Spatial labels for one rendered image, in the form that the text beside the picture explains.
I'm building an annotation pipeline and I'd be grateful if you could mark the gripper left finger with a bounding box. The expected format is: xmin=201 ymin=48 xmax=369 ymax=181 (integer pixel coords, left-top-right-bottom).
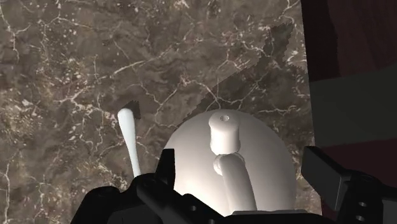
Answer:
xmin=70 ymin=148 xmax=231 ymax=224

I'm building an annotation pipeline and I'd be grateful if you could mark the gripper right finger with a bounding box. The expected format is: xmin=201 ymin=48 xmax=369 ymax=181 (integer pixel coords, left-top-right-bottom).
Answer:
xmin=300 ymin=145 xmax=397 ymax=224

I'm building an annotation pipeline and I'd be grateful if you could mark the white teapot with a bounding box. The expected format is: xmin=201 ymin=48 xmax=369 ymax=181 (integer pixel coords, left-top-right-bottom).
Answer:
xmin=116 ymin=106 xmax=299 ymax=218

